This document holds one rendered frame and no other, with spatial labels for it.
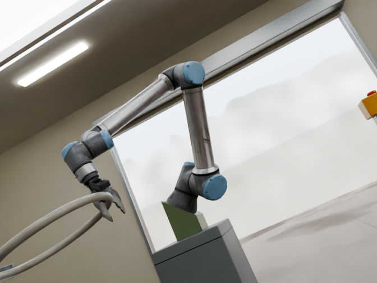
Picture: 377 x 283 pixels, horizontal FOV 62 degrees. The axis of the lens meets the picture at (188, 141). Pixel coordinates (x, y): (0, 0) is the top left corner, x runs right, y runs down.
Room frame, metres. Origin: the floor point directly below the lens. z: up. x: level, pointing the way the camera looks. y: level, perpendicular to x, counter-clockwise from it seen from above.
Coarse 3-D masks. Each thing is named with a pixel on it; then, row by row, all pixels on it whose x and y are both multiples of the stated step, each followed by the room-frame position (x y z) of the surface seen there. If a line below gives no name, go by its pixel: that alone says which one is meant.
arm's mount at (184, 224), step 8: (168, 208) 1.81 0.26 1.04; (176, 208) 1.81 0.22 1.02; (168, 216) 1.81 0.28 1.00; (176, 216) 1.81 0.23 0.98; (184, 216) 1.80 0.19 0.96; (192, 216) 1.80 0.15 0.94; (200, 216) 1.90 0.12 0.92; (176, 224) 1.81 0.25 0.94; (184, 224) 1.81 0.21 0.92; (192, 224) 1.80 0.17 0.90; (200, 224) 1.81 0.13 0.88; (176, 232) 1.81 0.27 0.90; (184, 232) 1.81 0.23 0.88; (192, 232) 1.80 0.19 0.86
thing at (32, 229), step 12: (72, 204) 0.99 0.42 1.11; (84, 204) 1.02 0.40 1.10; (108, 204) 1.26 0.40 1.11; (48, 216) 0.94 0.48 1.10; (60, 216) 0.96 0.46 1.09; (96, 216) 1.35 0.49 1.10; (36, 228) 0.93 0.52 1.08; (84, 228) 1.37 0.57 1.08; (12, 240) 0.91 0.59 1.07; (24, 240) 0.93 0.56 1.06; (72, 240) 1.37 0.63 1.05; (0, 252) 0.92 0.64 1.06; (48, 252) 1.32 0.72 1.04; (24, 264) 1.24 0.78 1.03; (36, 264) 1.29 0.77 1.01; (0, 276) 1.11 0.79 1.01
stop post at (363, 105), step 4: (376, 92) 1.28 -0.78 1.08; (368, 96) 1.29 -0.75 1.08; (372, 96) 1.28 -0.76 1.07; (376, 96) 1.28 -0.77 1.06; (364, 100) 1.29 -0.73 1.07; (368, 100) 1.29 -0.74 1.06; (372, 100) 1.28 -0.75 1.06; (376, 100) 1.28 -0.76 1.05; (360, 104) 1.35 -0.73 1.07; (364, 104) 1.30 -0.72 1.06; (368, 104) 1.29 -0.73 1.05; (372, 104) 1.29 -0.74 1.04; (376, 104) 1.28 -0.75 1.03; (360, 108) 1.39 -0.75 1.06; (364, 108) 1.32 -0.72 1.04; (368, 108) 1.29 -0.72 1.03; (372, 108) 1.29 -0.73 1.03; (376, 108) 1.29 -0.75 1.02; (364, 112) 1.36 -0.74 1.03; (368, 112) 1.30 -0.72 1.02; (372, 112) 1.29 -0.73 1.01; (376, 112) 1.29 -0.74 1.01; (364, 116) 1.40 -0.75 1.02; (368, 116) 1.34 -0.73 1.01; (372, 116) 1.31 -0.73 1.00; (376, 116) 1.31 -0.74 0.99; (376, 120) 1.33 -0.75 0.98; (376, 124) 1.37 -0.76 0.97
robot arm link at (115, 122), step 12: (168, 72) 1.52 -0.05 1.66; (156, 84) 1.52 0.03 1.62; (168, 84) 1.54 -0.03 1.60; (144, 96) 1.49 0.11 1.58; (156, 96) 1.52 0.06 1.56; (120, 108) 1.46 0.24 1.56; (132, 108) 1.47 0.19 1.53; (144, 108) 1.51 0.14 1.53; (108, 120) 1.43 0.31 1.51; (120, 120) 1.45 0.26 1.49; (84, 132) 1.43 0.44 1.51; (108, 132) 1.43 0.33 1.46
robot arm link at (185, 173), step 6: (186, 162) 1.84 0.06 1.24; (192, 162) 1.82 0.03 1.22; (186, 168) 1.83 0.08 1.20; (192, 168) 1.82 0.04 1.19; (180, 174) 1.86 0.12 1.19; (186, 174) 1.81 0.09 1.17; (180, 180) 1.85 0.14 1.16; (186, 180) 1.80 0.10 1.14; (180, 186) 1.84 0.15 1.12; (186, 186) 1.82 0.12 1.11
